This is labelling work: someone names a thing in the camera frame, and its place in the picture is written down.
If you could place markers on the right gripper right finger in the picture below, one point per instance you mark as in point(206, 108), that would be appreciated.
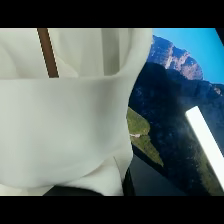
point(128, 185)

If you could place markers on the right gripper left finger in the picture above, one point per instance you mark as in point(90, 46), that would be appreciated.
point(73, 191)

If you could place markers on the cream shirt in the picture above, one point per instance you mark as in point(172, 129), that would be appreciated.
point(66, 126)

